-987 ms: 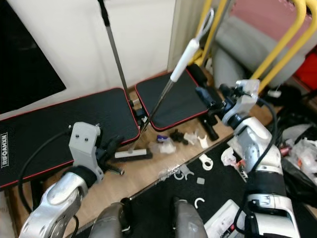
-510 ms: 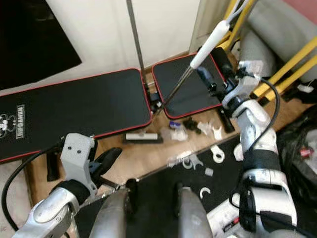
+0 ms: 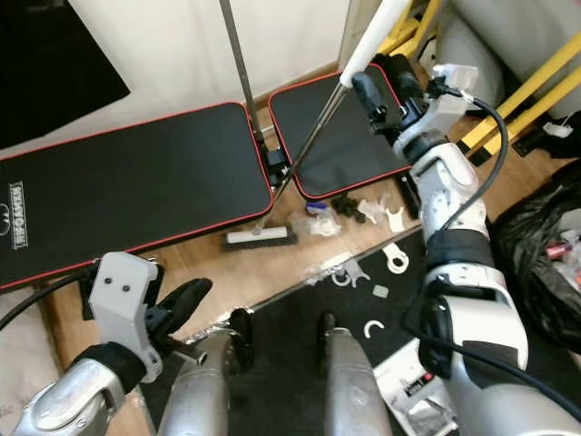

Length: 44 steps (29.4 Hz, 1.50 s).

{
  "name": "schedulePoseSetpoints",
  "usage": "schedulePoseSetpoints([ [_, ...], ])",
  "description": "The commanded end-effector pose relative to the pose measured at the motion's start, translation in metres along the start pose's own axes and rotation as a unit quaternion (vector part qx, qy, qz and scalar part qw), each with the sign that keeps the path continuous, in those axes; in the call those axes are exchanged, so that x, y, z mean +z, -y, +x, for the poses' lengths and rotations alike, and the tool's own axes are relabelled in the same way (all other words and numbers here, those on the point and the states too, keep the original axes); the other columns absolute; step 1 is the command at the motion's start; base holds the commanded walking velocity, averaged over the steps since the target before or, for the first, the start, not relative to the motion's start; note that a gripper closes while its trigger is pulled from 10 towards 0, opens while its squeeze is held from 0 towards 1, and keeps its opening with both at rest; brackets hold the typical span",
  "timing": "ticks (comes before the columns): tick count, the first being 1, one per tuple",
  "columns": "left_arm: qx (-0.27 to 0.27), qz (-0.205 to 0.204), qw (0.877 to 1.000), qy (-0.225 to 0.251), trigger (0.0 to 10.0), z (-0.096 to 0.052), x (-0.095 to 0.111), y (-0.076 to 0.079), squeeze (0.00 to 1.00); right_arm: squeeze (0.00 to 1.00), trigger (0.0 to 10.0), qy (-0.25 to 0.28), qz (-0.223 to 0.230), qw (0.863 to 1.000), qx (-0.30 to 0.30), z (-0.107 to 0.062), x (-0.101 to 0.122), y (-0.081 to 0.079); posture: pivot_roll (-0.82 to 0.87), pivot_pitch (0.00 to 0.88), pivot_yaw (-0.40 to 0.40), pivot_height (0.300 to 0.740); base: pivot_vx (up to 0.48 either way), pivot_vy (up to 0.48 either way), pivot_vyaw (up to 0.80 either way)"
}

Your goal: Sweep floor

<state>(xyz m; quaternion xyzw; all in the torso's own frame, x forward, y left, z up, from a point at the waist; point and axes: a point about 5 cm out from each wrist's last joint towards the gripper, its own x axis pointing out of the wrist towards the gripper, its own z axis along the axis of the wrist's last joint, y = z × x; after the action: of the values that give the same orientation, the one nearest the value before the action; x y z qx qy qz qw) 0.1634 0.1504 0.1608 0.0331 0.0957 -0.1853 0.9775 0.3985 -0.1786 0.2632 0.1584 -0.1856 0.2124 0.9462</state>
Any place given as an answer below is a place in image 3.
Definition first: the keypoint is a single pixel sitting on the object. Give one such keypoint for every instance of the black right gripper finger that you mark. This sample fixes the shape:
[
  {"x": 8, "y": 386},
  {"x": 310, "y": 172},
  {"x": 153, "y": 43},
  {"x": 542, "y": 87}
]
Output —
[
  {"x": 372, "y": 100},
  {"x": 399, "y": 77}
]

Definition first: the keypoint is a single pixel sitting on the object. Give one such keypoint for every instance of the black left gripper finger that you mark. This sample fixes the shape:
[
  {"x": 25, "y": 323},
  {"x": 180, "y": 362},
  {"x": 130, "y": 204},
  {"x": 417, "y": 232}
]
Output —
[{"x": 186, "y": 298}]

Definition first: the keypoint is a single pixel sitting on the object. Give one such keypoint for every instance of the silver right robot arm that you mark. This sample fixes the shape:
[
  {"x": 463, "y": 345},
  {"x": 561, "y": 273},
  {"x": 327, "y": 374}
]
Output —
[{"x": 454, "y": 195}]

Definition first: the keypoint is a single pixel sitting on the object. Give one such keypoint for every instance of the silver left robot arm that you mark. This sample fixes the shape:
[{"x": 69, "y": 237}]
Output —
[{"x": 82, "y": 404}]

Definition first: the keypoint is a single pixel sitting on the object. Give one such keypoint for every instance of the black floor mat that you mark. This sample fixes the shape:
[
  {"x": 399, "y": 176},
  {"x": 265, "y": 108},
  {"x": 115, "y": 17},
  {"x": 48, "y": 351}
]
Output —
[{"x": 286, "y": 381}]

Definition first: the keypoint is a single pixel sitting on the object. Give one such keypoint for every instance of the small black bench pad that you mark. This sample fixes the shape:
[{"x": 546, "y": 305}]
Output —
[{"x": 354, "y": 159}]

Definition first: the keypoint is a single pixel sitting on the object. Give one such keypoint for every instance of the silver left robot leg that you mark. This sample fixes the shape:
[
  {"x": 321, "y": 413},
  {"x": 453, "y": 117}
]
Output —
[{"x": 209, "y": 391}]

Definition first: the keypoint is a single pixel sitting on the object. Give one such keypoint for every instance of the silver robot leg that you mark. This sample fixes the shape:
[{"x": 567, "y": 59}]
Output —
[
  {"x": 209, "y": 391},
  {"x": 354, "y": 391}
]

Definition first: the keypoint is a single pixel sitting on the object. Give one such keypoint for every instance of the short black cylinder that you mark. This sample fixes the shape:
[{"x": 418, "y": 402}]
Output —
[{"x": 408, "y": 198}]

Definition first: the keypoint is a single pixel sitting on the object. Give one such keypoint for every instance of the white forked plastic piece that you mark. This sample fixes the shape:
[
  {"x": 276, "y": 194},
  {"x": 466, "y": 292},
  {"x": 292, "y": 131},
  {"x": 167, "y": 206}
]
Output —
[{"x": 396, "y": 221}]

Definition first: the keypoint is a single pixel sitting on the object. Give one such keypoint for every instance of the black plastic clips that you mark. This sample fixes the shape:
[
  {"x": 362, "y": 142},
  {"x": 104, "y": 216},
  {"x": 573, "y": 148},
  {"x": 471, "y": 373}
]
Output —
[{"x": 347, "y": 209}]

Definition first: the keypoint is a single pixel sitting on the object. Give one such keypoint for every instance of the large black bench pad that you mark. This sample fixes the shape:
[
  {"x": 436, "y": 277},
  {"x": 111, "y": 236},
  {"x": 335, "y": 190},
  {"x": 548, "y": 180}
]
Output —
[{"x": 127, "y": 191}]

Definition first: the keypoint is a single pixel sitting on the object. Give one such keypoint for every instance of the black trash bag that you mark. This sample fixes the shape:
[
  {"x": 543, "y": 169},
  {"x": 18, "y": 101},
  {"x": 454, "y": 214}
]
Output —
[{"x": 531, "y": 227}]

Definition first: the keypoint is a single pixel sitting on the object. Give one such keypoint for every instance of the small grey square scrap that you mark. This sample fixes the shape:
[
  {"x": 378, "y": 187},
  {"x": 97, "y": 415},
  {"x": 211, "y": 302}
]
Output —
[{"x": 379, "y": 292}]

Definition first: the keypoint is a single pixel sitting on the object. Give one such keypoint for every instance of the silver right robot leg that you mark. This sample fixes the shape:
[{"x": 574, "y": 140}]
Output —
[{"x": 354, "y": 391}]

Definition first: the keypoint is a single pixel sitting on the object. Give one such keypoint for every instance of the black flat panel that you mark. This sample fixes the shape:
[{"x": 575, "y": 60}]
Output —
[{"x": 54, "y": 54}]

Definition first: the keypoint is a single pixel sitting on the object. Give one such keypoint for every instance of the crumpled clear plastic wrap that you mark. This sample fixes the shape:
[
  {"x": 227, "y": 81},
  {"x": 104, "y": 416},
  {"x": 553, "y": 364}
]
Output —
[{"x": 427, "y": 413}]

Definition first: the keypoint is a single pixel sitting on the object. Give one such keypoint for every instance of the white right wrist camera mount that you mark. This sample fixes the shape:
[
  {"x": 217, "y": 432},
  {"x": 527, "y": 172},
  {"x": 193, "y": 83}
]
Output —
[{"x": 454, "y": 82}]

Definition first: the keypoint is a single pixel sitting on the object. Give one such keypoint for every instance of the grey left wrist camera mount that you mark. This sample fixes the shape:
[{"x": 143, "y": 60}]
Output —
[{"x": 127, "y": 300}]

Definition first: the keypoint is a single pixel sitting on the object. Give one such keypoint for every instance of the yellow metal frame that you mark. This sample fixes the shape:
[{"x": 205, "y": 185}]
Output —
[{"x": 418, "y": 23}]

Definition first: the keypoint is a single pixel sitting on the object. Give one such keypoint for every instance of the grey metal upright post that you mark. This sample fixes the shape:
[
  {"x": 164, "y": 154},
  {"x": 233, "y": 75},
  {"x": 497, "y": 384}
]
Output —
[{"x": 236, "y": 54}]

